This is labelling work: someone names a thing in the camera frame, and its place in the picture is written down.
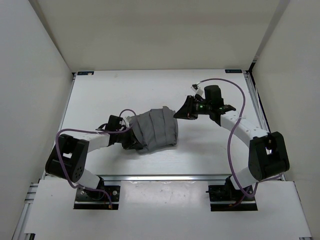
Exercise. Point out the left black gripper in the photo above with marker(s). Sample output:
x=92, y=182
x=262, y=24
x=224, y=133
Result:
x=132, y=142

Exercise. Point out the right blue corner label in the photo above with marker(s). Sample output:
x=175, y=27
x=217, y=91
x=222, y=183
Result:
x=233, y=71

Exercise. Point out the blue corner label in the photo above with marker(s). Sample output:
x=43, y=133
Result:
x=85, y=73
x=233, y=71

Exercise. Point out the grey pleated skirt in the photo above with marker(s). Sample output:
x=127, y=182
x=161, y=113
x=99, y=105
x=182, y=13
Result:
x=155, y=129

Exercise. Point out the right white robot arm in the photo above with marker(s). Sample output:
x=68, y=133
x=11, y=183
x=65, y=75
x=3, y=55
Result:
x=228, y=118

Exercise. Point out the aluminium table frame rail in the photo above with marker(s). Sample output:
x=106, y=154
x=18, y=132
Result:
x=262, y=112

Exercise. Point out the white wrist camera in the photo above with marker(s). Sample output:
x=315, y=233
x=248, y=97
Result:
x=197, y=90
x=126, y=121

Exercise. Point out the left blue corner label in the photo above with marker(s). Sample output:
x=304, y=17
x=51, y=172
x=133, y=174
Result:
x=85, y=73

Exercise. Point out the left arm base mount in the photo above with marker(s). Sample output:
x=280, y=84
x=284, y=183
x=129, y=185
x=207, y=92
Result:
x=89, y=200

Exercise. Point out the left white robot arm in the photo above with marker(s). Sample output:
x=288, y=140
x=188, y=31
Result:
x=69, y=154

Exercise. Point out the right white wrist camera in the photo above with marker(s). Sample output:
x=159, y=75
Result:
x=197, y=90

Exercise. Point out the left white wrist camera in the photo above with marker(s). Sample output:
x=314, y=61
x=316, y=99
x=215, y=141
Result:
x=126, y=121

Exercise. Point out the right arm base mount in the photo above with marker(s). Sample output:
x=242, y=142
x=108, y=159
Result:
x=229, y=200

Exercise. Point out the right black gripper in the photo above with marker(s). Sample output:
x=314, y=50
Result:
x=186, y=111

